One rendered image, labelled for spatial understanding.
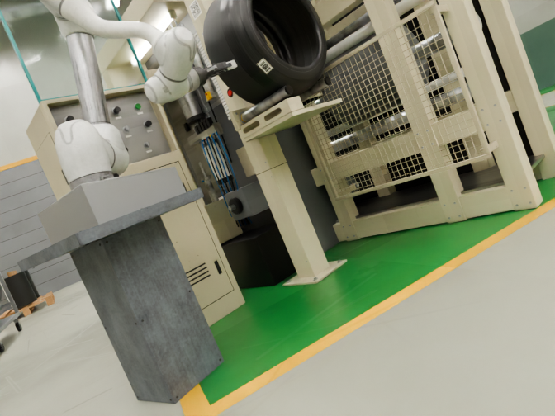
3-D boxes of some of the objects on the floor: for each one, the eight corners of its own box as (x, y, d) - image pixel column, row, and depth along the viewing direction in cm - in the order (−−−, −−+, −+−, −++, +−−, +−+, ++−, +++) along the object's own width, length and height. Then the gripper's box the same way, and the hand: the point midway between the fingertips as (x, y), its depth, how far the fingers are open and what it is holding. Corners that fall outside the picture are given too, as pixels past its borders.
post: (298, 280, 227) (109, -173, 207) (314, 269, 235) (134, -167, 216) (315, 278, 217) (118, -198, 197) (330, 267, 226) (143, -190, 206)
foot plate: (282, 286, 228) (281, 282, 227) (313, 265, 245) (311, 262, 245) (316, 283, 207) (315, 279, 207) (347, 261, 225) (345, 257, 225)
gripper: (196, 61, 156) (239, 48, 171) (180, 76, 166) (222, 62, 181) (206, 79, 157) (248, 64, 172) (190, 93, 167) (230, 78, 182)
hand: (229, 65), depth 174 cm, fingers closed
